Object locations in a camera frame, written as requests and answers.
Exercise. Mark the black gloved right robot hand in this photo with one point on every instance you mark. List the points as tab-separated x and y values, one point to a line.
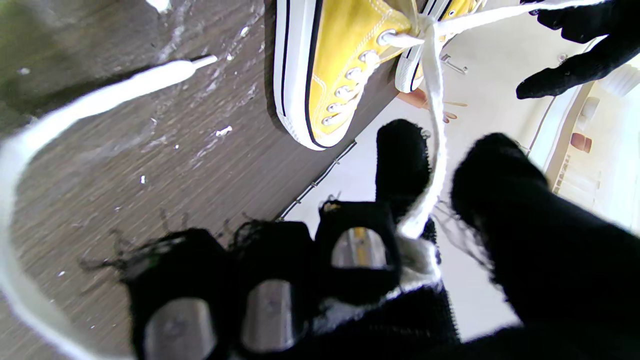
550	270

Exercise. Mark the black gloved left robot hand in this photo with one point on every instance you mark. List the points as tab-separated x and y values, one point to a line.
600	45

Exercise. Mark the white shoelace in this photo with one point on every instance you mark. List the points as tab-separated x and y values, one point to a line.
432	85

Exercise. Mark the yellow canvas sneaker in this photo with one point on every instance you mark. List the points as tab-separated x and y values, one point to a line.
407	70
345	50

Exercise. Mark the metal tap fixture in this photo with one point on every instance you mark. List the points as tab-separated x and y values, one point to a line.
452	64

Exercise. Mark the terracotta pot with wooden utensils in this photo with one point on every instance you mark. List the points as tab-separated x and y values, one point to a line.
415	97

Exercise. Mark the wooden wall shelf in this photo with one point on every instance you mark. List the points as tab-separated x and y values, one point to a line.
560	135

